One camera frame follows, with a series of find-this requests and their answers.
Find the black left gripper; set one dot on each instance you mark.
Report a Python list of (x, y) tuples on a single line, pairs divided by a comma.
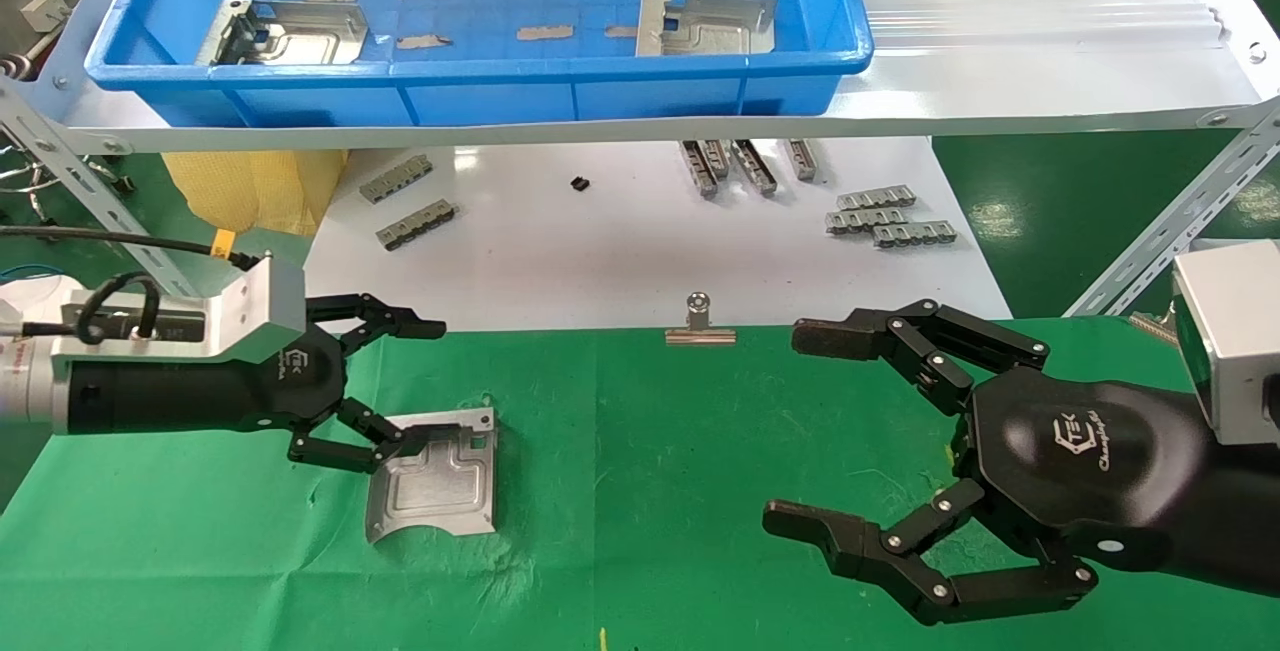
[(300, 381)]

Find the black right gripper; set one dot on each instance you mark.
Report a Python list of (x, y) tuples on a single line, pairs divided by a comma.
[(1080, 461)]

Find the curved sheet metal part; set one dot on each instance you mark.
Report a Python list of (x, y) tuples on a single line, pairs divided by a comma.
[(440, 491)]

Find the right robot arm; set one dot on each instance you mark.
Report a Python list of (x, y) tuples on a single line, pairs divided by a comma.
[(1240, 521)]

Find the green cloth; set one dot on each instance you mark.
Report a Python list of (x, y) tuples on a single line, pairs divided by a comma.
[(650, 491)]

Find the grey connector strips group right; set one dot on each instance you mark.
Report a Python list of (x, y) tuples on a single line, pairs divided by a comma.
[(915, 234)]

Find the grey connector strips group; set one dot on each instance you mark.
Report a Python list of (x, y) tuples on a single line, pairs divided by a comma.
[(755, 168), (915, 234)]

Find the yellow mesh bag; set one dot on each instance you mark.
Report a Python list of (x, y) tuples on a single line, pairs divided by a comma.
[(250, 191)]

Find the grey connector strips group upper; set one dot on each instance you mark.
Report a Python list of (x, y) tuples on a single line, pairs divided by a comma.
[(755, 168)]

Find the blue plastic tray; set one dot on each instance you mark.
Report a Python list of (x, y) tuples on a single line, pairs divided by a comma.
[(500, 96)]

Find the slotted steel angle strut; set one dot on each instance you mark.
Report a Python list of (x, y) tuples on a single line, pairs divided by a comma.
[(1180, 216), (100, 203)]

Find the flat sheet metal part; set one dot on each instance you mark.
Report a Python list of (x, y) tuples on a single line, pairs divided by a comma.
[(710, 26), (300, 36)]

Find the white round stand base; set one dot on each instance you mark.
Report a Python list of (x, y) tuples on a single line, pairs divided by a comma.
[(30, 296)]

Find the white shelf board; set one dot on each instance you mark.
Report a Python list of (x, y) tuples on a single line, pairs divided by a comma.
[(1000, 91)]

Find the chrome stool base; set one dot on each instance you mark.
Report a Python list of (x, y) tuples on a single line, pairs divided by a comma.
[(30, 181)]

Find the small grey box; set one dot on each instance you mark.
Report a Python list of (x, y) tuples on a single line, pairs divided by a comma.
[(45, 11)]

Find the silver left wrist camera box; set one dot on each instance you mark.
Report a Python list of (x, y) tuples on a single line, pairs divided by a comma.
[(255, 311)]

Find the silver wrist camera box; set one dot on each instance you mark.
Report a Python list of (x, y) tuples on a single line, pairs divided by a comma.
[(1235, 331), (255, 311)]

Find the grey metal rail piece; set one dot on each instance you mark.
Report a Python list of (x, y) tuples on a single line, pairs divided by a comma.
[(698, 171), (396, 178), (865, 221), (716, 157), (417, 225), (877, 198), (803, 159)]

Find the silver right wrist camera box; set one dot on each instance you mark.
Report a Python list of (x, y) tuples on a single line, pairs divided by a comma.
[(1235, 331)]

